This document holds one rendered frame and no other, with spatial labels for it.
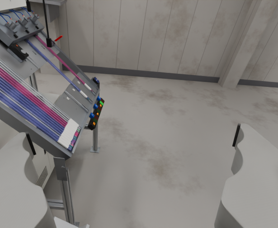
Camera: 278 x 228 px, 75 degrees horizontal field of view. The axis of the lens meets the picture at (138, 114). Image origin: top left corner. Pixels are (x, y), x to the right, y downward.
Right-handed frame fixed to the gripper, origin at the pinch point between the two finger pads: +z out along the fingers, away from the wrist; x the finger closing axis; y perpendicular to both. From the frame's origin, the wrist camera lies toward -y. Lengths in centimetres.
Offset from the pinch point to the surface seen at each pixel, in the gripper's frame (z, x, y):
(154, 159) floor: 133, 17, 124
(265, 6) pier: 316, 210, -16
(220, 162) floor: 137, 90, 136
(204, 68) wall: 346, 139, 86
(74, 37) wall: 312, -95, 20
